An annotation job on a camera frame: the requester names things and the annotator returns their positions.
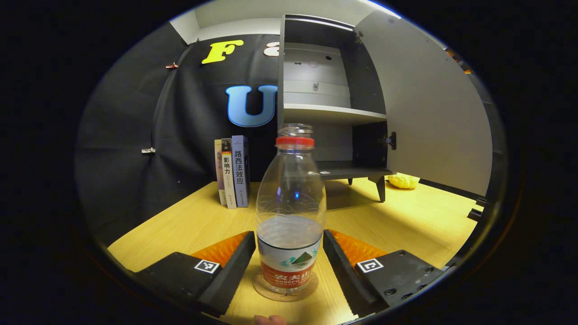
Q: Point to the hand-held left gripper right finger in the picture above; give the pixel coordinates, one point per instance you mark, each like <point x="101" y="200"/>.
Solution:
<point x="341" y="271"/>

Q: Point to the blue-grey book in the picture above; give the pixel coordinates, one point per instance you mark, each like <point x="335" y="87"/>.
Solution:
<point x="240" y="176"/>

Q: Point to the pink clip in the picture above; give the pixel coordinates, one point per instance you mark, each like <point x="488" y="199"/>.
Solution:
<point x="171" y="66"/>

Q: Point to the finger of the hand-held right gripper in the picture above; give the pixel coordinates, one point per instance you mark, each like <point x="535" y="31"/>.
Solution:
<point x="461" y="65"/>

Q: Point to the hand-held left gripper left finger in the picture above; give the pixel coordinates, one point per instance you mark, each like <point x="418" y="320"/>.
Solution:
<point x="235" y="271"/>

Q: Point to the beige book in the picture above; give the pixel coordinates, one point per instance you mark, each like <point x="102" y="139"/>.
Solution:
<point x="218" y="171"/>

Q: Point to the silver clip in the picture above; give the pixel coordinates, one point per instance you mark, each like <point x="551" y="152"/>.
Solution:
<point x="148" y="150"/>

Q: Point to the yellow knobbly object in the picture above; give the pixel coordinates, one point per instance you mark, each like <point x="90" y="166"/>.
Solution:
<point x="403" y="180"/>

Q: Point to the white book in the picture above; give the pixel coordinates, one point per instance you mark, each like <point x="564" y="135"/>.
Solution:
<point x="228" y="180"/>

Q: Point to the black backdrop cloth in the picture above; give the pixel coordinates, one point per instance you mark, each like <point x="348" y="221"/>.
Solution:
<point x="135" y="135"/>

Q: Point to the white cabinet shelf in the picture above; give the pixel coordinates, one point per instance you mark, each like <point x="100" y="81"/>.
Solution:
<point x="325" y="113"/>

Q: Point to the black cabinet door hinge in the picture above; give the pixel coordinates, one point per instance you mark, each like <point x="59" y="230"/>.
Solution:
<point x="359" y="37"/>
<point x="389" y="141"/>

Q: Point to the grey cabinet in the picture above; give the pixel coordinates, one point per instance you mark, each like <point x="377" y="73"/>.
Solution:
<point x="361" y="76"/>

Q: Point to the beige cabinet door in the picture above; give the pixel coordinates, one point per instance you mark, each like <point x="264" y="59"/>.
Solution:
<point x="429" y="104"/>

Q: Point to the clear plastic bottle red label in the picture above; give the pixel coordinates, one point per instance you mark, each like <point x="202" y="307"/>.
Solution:
<point x="291" y="198"/>

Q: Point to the round brown coaster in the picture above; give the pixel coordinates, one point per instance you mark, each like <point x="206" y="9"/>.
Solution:
<point x="311" y="289"/>

